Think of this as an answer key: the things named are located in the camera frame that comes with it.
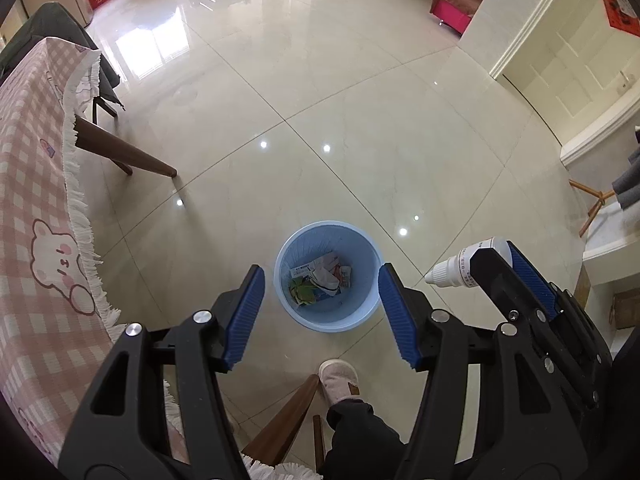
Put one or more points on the pink upholstered stool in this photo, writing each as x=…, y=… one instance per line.
x=455, y=7

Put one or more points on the wooden floor rack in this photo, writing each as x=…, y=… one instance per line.
x=592, y=195

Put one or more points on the grey cloth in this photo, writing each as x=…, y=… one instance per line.
x=630, y=180

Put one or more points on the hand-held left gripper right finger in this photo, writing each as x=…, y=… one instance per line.
x=397, y=320

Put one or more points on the white panel door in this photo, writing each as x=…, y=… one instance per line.
x=575, y=50

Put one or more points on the light blue plastic bucket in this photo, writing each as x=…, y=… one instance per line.
x=360, y=300

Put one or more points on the pile of wrappers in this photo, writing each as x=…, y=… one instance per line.
x=325, y=282

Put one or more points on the brown cardboard box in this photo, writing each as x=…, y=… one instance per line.
x=626, y=307

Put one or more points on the person's dark trouser leg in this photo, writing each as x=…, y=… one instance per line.
x=360, y=440

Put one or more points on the pink checked tablecloth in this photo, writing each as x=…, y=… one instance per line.
x=30, y=185

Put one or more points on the dark covered chair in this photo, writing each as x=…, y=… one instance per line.
x=50, y=22

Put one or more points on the wooden table leg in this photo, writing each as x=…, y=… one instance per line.
x=285, y=425
x=130, y=152

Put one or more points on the white dropper bottle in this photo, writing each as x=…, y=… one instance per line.
x=452, y=269

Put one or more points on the person's beige slipper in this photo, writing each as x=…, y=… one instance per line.
x=337, y=377

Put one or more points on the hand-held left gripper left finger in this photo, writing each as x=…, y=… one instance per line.
x=245, y=320

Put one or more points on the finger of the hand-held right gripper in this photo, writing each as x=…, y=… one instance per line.
x=532, y=280
x=495, y=282

